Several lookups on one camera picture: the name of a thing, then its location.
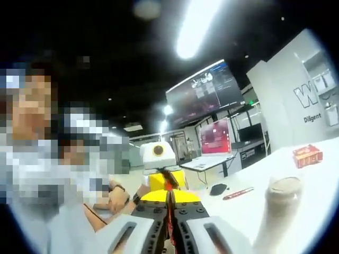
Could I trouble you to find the white desk black legs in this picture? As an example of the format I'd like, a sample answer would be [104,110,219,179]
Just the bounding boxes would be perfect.
[182,152,237,178]

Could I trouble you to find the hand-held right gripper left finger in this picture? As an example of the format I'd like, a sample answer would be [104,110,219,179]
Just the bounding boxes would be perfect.
[95,189,170,254]

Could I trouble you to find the black computer monitor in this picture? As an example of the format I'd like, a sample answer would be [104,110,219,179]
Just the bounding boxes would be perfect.
[237,123,266,144]

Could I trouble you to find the person's grey shirt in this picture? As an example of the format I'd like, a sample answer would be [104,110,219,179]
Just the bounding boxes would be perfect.
[46,203,106,254]

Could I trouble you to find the red coffee stick pouch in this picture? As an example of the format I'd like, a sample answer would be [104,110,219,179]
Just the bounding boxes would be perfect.
[158,169,182,248]
[222,187,255,201]

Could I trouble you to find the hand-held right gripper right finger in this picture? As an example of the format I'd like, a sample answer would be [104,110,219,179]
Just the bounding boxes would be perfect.
[169,190,255,254]

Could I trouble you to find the red coffee box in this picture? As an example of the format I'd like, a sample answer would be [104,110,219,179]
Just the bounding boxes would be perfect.
[292,144,324,169]

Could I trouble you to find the large wall monitor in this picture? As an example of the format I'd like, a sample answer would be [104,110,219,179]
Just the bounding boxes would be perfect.
[165,59,246,128]

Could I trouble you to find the black computer mouse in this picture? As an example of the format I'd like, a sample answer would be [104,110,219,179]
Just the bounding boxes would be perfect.
[209,184,228,196]

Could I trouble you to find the clear plastic cup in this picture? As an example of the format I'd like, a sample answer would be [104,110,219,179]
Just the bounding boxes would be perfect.
[253,176,303,253]

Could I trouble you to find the person's left hand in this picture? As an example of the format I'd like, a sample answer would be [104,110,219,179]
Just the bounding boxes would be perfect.
[108,179,131,214]

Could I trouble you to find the laptop with red screen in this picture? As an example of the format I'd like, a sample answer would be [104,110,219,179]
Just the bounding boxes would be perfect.
[200,117,233,157]

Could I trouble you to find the long ceiling light strip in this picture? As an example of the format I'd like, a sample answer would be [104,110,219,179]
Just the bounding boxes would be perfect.
[175,0,224,60]

